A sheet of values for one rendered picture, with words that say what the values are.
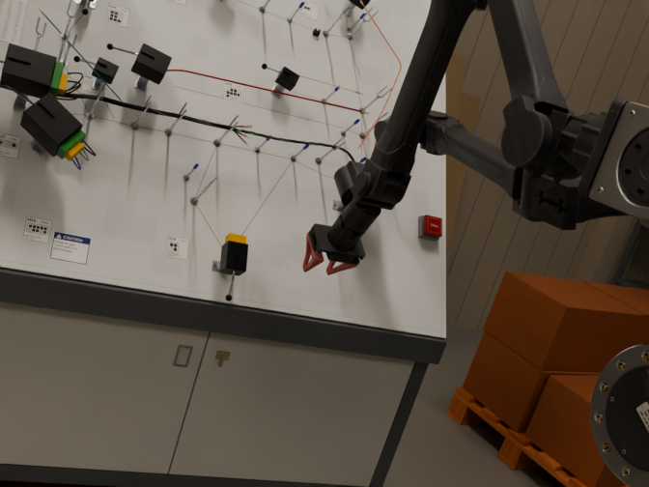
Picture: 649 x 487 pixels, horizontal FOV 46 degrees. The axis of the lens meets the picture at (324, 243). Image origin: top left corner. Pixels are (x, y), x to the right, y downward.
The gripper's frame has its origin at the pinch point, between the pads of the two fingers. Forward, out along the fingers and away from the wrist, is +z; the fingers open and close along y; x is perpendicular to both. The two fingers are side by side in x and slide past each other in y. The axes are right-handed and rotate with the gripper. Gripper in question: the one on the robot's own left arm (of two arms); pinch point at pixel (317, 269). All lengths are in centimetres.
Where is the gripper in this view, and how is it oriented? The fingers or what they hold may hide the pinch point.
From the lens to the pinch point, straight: 151.7
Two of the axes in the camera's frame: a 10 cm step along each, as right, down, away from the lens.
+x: 2.3, 7.7, -6.0
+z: -4.8, 6.2, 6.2
